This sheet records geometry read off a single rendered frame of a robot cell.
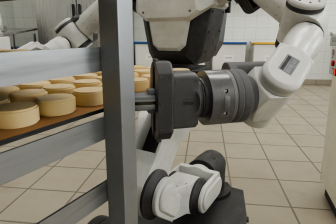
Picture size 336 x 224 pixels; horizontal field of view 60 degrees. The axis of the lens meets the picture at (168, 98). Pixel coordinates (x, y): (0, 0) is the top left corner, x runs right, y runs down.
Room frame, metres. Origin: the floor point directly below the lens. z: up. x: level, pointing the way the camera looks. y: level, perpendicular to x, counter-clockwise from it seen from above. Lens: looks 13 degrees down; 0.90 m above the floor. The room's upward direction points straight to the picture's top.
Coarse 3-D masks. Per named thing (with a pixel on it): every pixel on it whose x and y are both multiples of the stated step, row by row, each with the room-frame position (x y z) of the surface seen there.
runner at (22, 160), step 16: (80, 128) 0.33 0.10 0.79; (96, 128) 0.35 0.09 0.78; (32, 144) 0.27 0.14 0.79; (48, 144) 0.29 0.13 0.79; (64, 144) 0.31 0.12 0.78; (80, 144) 0.33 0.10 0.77; (0, 160) 0.24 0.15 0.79; (16, 160) 0.26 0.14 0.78; (32, 160) 0.27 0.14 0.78; (48, 160) 0.29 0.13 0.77; (0, 176) 0.24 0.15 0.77; (16, 176) 0.26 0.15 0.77
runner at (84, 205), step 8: (104, 184) 0.36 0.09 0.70; (88, 192) 0.33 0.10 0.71; (96, 192) 0.35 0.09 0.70; (104, 192) 0.36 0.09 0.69; (72, 200) 0.31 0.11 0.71; (80, 200) 0.32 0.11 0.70; (88, 200) 0.33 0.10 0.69; (96, 200) 0.34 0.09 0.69; (104, 200) 0.36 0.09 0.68; (64, 208) 0.30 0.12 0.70; (72, 208) 0.31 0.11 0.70; (80, 208) 0.32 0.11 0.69; (88, 208) 0.33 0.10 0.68; (48, 216) 0.28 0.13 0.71; (56, 216) 0.29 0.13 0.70; (64, 216) 0.30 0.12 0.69; (72, 216) 0.31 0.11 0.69; (80, 216) 0.32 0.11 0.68
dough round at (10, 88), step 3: (0, 87) 0.43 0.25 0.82; (3, 87) 0.43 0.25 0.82; (6, 87) 0.43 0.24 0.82; (9, 87) 0.43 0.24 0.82; (12, 87) 0.43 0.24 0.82; (15, 87) 0.43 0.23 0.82; (18, 87) 0.45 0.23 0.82; (0, 90) 0.41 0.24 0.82; (3, 90) 0.41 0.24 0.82; (6, 90) 0.41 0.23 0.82; (9, 90) 0.42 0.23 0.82; (12, 90) 0.42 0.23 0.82; (15, 90) 0.43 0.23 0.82; (0, 93) 0.41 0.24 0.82; (3, 93) 0.41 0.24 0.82; (6, 93) 0.41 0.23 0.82; (9, 93) 0.42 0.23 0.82; (6, 96) 0.41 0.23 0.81
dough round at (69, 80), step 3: (54, 78) 0.52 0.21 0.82; (57, 78) 0.52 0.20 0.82; (60, 78) 0.52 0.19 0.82; (63, 78) 0.52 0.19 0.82; (66, 78) 0.52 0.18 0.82; (69, 78) 0.52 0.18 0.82; (72, 78) 0.53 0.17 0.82; (51, 81) 0.51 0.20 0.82; (54, 81) 0.50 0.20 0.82; (57, 81) 0.50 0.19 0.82; (60, 81) 0.50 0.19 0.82; (63, 81) 0.51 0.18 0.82; (66, 81) 0.51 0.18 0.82; (69, 81) 0.51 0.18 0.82; (72, 81) 0.52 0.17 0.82
